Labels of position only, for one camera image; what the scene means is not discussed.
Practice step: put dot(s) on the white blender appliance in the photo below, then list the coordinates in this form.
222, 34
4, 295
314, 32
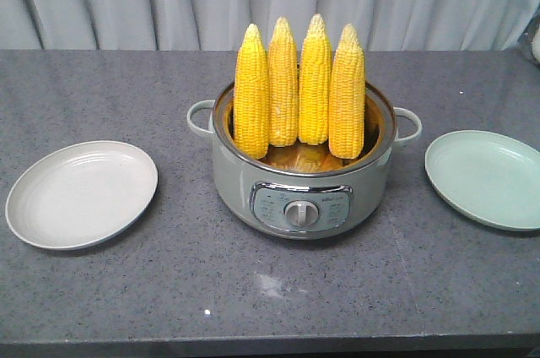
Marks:
529, 41

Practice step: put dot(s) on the yellow corn cob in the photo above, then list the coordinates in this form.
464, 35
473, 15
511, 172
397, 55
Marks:
282, 67
347, 97
251, 96
315, 74

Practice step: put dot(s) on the grey stone countertop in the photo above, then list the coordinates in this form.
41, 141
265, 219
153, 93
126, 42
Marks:
189, 279

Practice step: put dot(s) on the beige round plate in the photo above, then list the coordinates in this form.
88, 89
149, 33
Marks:
81, 195

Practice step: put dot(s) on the green round plate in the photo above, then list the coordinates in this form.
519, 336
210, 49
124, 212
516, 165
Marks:
488, 177

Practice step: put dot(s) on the green electric cooking pot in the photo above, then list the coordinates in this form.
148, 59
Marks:
302, 191

